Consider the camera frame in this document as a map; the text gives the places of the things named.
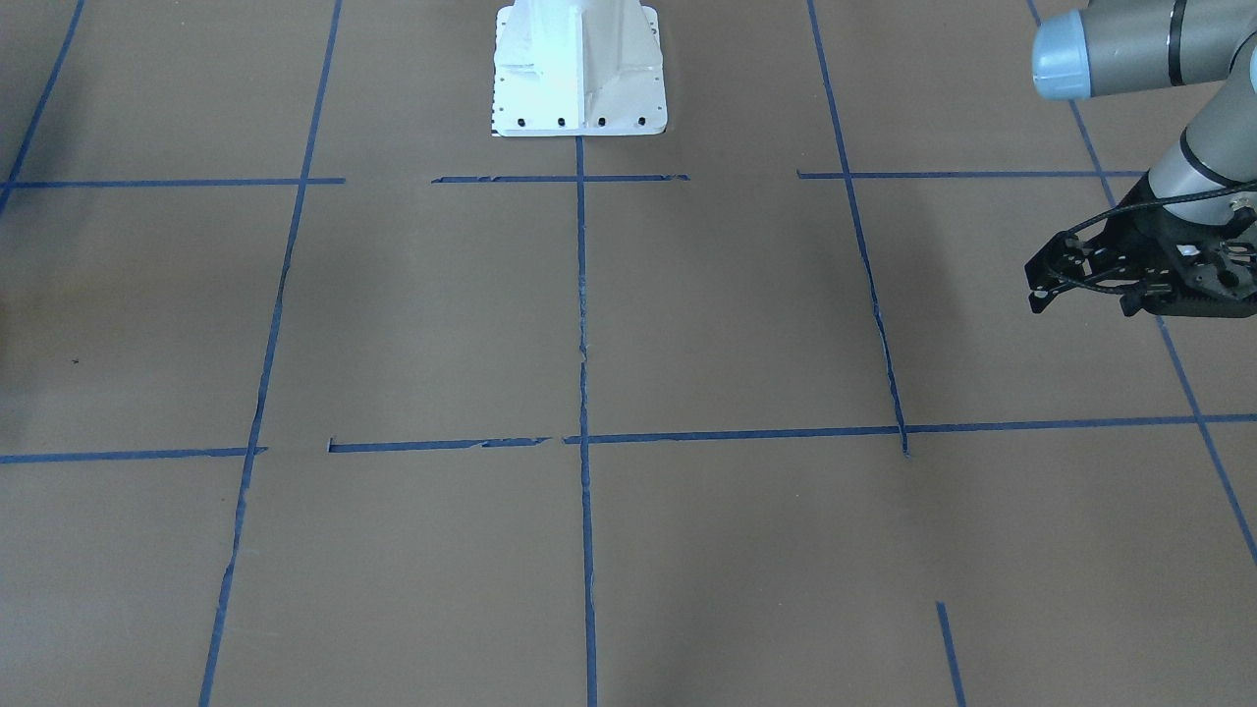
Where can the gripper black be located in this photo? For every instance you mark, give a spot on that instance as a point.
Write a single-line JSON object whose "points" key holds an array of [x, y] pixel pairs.
{"points": [[1129, 239]]}

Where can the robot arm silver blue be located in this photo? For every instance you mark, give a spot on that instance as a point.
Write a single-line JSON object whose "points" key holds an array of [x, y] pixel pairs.
{"points": [[1119, 47]]}

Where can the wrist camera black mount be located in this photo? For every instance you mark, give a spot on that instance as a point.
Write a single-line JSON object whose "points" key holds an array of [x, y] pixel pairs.
{"points": [[1106, 255]]}

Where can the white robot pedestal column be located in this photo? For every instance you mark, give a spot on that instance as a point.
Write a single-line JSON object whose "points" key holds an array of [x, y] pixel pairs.
{"points": [[578, 68]]}

